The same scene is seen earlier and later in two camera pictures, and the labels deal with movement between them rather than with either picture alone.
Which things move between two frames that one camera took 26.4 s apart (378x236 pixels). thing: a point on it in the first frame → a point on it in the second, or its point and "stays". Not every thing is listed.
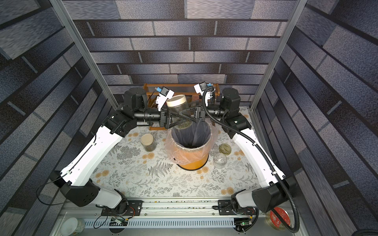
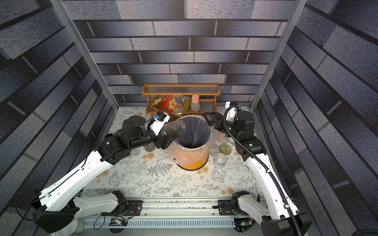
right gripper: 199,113 → 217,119
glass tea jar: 220,161 stays
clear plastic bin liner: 191,145 stays
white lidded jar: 72,226 stays
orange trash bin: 190,143 stays
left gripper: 165,122 → 160,143
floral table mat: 137,162 stays
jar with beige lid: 176,100 → 174,129
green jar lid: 225,149 stays
